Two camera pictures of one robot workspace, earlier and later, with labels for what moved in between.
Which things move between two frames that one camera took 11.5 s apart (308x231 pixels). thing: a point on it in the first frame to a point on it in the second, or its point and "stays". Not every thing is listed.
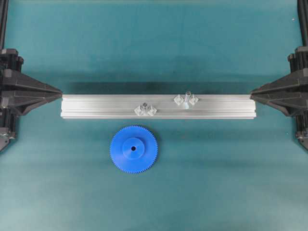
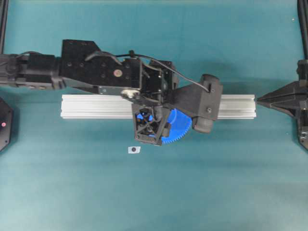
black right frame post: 302,10 stays
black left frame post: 3,19 stays
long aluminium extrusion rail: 123,106 stays
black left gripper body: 9,62 to 150,121
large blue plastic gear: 133,149 to 180,124
